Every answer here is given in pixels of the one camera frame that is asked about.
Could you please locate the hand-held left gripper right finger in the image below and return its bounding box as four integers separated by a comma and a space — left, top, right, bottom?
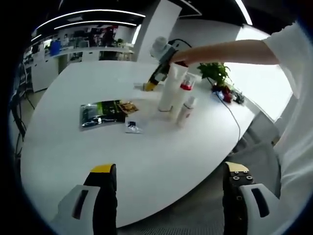
222, 161, 282, 235

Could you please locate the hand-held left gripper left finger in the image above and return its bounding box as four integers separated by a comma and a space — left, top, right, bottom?
48, 163, 118, 235

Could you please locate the large white skincare tube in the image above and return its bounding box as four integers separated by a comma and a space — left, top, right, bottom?
158, 62, 189, 113

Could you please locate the white red-collared pump skincare bottle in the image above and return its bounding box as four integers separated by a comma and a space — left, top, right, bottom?
171, 74, 197, 121

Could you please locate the gold skincare sachet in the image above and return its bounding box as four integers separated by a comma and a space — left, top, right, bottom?
116, 100, 139, 114

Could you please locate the small white skincare tube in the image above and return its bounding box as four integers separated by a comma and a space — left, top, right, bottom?
176, 95, 198, 128

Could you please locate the small clear sachet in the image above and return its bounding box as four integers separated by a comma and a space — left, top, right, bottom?
124, 119, 149, 135

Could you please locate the green black skincare sachet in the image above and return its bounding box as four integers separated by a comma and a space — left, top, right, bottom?
95, 99, 126, 124

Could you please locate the person's right hand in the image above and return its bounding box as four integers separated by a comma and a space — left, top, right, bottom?
170, 49, 194, 67

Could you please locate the potted green plant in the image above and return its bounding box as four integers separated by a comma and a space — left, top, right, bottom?
197, 62, 232, 87

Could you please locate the red cloth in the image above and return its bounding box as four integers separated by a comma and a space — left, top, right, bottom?
212, 84, 232, 103

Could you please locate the ceiling light strip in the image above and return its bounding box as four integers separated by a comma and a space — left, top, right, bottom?
33, 9, 147, 31
234, 0, 253, 25
53, 20, 138, 30

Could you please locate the white office counter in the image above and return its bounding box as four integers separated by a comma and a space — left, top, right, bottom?
31, 46, 135, 81

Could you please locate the dark grey cloth pile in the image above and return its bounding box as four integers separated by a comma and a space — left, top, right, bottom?
231, 90, 246, 104

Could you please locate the blue bin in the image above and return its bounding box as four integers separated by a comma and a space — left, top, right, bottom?
50, 40, 62, 57

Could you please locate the person's arm white sleeve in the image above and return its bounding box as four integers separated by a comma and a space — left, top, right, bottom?
262, 21, 313, 221

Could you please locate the grey cable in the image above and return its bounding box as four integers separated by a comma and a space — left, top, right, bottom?
219, 97, 242, 155

